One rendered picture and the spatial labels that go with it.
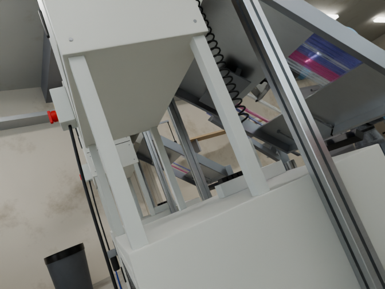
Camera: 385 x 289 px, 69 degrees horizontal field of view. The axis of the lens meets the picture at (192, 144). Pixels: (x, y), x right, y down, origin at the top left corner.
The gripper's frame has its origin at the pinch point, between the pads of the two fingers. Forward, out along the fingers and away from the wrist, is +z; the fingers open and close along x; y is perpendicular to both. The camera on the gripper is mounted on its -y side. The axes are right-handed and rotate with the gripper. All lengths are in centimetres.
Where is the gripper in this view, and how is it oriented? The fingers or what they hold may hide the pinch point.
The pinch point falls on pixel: (259, 99)
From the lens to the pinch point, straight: 128.5
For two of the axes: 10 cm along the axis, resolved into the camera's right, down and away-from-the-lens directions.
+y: -8.0, -5.9, -0.8
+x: 2.9, -2.7, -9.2
